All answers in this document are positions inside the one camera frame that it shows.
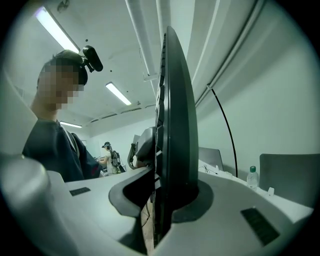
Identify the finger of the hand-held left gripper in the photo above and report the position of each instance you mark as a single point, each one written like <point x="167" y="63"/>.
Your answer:
<point x="147" y="142"/>

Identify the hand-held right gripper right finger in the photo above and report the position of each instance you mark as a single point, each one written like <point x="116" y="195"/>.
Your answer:
<point x="225" y="225"/>

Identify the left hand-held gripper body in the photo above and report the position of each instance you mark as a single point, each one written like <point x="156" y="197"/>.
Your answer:
<point x="131" y="157"/>

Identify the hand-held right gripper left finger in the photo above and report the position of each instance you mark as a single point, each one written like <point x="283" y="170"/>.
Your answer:
<point x="100" y="212"/>

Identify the black keyboard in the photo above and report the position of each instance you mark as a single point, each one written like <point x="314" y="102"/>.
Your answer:
<point x="180" y="125"/>

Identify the clear bottle green cap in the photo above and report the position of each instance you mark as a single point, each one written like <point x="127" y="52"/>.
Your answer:
<point x="252" y="180"/>

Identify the long ceiling light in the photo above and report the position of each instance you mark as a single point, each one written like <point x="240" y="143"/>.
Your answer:
<point x="56" y="28"/>
<point x="70" y="124"/>
<point x="118" y="93"/>

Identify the medium grey desk divider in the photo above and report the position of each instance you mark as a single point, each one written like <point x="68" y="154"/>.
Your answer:
<point x="210" y="157"/>

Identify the person's black shirt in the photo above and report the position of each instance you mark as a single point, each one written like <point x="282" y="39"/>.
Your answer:
<point x="55" y="150"/>

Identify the person's head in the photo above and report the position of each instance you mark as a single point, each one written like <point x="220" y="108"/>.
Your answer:
<point x="57" y="87"/>

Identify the white ceiling pipe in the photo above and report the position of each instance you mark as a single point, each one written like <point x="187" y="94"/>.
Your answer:
<point x="141" y="37"/>

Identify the white divider bracket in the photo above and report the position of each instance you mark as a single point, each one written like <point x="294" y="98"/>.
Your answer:
<point x="217" y="168"/>
<point x="270" y="192"/>

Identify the black head-mounted camera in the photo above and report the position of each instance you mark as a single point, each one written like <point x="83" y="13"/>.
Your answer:
<point x="93" y="58"/>

